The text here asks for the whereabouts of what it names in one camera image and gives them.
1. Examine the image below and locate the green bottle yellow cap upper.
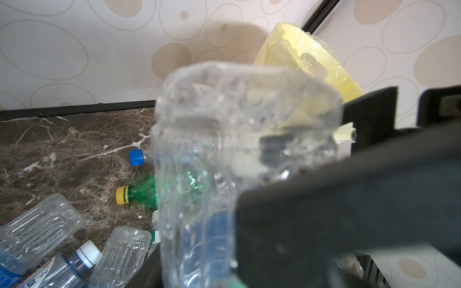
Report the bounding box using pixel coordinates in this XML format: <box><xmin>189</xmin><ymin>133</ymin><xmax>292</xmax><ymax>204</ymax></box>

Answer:
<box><xmin>115</xmin><ymin>174</ymin><xmax>202</xmax><ymax>211</ymax></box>

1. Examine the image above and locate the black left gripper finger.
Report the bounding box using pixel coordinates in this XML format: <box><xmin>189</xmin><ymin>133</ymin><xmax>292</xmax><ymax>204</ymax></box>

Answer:
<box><xmin>235</xmin><ymin>122</ymin><xmax>461</xmax><ymax>288</ymax></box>

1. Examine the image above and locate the white plastic waste bin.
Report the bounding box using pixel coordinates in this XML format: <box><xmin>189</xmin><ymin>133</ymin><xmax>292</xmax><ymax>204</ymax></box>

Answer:
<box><xmin>333</xmin><ymin>122</ymin><xmax>357</xmax><ymax>160</ymax></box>

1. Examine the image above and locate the clear bottle blue label small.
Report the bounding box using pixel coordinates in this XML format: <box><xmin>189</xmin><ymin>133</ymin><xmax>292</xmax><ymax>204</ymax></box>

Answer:
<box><xmin>150</xmin><ymin>61</ymin><xmax>343</xmax><ymax>288</ymax></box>

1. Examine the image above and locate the clear bottle grey cap tall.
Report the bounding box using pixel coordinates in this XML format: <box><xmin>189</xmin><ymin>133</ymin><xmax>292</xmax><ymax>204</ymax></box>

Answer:
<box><xmin>148</xmin><ymin>211</ymin><xmax>161</xmax><ymax>256</ymax></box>

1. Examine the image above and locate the clear bottle white cap purple label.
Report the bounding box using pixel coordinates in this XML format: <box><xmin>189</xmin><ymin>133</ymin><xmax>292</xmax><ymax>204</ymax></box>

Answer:
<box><xmin>1</xmin><ymin>193</ymin><xmax>86</xmax><ymax>275</ymax></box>

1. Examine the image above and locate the clear crushed bottle blue label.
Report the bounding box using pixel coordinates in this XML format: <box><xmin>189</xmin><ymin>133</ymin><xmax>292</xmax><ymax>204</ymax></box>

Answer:
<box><xmin>88</xmin><ymin>226</ymin><xmax>152</xmax><ymax>288</ymax></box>

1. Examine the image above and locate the clear bottle blue cap far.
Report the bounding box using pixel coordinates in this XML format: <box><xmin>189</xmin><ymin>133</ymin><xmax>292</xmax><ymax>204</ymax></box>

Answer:
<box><xmin>128</xmin><ymin>149</ymin><xmax>154</xmax><ymax>167</ymax></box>

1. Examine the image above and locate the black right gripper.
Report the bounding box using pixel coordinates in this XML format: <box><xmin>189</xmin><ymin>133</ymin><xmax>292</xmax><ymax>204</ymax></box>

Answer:
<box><xmin>342</xmin><ymin>85</ymin><xmax>461</xmax><ymax>153</ymax></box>

